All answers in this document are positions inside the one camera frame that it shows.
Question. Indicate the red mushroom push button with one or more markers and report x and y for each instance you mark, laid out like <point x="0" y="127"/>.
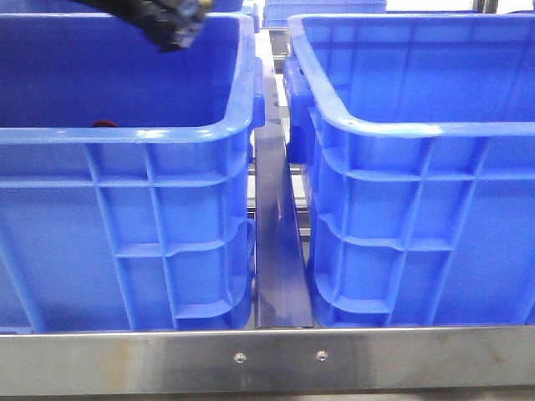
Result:
<point x="103" y="123"/>

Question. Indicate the stainless steel front rail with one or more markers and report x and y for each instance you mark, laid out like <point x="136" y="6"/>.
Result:
<point x="273" y="360"/>

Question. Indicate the rear right blue crate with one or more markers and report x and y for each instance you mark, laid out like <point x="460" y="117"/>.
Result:
<point x="277" y="12"/>

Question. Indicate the right blue plastic crate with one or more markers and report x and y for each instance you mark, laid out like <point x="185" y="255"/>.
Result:
<point x="416" y="137"/>

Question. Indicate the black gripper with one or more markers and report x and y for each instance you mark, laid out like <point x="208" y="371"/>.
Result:
<point x="171" y="25"/>

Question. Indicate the metal divider bar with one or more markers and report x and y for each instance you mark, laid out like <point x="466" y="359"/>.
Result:
<point x="282" y="293"/>

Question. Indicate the rear left blue crate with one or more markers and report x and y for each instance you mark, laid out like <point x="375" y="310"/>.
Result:
<point x="249" y="8"/>

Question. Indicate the blue plastic crate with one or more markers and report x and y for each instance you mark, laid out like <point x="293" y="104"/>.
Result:
<point x="139" y="227"/>
<point x="416" y="137"/>

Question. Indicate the left blue plastic crate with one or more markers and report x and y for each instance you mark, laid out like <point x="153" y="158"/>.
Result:
<point x="139" y="227"/>

